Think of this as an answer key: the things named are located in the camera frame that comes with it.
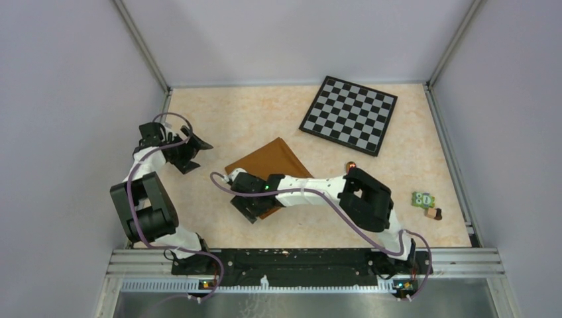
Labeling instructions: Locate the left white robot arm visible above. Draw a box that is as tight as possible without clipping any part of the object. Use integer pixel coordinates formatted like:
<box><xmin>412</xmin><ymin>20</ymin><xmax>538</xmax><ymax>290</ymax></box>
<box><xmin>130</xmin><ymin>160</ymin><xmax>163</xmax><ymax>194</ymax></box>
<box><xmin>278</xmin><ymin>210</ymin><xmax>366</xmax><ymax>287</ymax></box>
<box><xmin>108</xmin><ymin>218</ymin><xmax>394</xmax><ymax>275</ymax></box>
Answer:
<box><xmin>110</xmin><ymin>122</ymin><xmax>213</xmax><ymax>274</ymax></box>

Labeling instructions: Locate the black grey checkerboard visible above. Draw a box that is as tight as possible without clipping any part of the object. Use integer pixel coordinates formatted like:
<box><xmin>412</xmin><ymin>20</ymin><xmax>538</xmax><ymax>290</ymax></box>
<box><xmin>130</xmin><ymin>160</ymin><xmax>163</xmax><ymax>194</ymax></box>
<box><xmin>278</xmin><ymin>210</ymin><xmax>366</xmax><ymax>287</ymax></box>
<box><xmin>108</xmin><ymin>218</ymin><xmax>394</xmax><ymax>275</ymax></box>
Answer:
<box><xmin>299</xmin><ymin>76</ymin><xmax>398</xmax><ymax>157</ymax></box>

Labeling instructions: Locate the white slotted cable duct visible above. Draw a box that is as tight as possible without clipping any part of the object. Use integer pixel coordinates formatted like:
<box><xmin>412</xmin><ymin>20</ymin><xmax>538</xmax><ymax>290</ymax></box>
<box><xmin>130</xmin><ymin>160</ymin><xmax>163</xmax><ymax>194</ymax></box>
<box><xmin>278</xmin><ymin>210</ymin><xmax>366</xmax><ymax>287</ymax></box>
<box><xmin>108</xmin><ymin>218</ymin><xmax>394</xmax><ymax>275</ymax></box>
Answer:
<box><xmin>121</xmin><ymin>278</ymin><xmax>396</xmax><ymax>293</ymax></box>

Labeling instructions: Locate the green owl toy block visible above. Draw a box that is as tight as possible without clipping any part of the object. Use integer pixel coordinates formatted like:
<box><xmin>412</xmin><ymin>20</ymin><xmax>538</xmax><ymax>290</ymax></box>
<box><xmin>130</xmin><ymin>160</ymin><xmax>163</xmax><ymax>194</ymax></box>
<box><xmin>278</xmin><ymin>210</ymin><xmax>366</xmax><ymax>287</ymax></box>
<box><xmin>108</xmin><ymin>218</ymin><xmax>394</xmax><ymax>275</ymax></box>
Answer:
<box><xmin>411</xmin><ymin>191</ymin><xmax>435</xmax><ymax>209</ymax></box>

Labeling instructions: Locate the brown cloth napkin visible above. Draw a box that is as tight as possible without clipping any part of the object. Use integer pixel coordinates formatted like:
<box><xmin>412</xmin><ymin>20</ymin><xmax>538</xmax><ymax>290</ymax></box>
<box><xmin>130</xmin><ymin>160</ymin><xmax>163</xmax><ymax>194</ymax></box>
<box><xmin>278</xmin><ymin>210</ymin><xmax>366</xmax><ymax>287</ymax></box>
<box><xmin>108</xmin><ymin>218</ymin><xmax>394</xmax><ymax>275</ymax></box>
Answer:
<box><xmin>225</xmin><ymin>137</ymin><xmax>314</xmax><ymax>221</ymax></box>

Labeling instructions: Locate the iridescent spoon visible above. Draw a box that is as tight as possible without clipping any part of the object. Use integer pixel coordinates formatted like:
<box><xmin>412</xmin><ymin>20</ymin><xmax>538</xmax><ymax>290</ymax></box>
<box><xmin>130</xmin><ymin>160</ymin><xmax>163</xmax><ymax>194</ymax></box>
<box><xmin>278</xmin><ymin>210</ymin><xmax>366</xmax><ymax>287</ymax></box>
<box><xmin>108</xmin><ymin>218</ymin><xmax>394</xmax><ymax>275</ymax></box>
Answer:
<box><xmin>345</xmin><ymin>162</ymin><xmax>357</xmax><ymax>173</ymax></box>

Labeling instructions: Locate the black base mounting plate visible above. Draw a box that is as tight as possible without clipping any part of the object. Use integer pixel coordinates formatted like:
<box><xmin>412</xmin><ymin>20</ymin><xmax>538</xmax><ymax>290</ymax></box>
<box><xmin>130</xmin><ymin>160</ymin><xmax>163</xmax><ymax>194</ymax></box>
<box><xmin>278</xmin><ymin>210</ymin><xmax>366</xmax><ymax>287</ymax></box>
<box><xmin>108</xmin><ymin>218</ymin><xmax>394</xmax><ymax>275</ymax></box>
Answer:
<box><xmin>164</xmin><ymin>248</ymin><xmax>433</xmax><ymax>289</ymax></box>

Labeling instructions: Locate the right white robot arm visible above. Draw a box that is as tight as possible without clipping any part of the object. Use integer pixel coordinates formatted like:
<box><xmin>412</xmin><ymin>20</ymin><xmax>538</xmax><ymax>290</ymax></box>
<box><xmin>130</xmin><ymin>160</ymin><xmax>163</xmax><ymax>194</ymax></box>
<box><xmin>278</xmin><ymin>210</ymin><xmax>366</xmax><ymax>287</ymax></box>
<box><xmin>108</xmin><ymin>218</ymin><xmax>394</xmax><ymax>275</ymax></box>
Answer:
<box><xmin>223</xmin><ymin>167</ymin><xmax>416</xmax><ymax>273</ymax></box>

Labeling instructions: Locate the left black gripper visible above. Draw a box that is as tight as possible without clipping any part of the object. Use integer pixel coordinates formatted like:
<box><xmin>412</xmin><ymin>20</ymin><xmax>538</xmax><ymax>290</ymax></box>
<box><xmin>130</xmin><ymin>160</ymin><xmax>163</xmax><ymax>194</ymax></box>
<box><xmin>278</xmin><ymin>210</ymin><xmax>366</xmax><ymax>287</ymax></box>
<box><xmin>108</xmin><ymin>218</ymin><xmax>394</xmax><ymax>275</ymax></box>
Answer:
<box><xmin>167</xmin><ymin>125</ymin><xmax>211</xmax><ymax>174</ymax></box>

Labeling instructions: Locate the aluminium frame rail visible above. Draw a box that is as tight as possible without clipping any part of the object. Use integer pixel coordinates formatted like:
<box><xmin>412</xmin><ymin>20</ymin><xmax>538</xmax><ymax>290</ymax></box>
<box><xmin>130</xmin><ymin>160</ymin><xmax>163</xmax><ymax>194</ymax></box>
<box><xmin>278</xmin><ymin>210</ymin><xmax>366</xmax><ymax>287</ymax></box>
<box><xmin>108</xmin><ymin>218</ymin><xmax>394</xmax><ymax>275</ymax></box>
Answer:
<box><xmin>106</xmin><ymin>249</ymin><xmax>174</xmax><ymax>278</ymax></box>

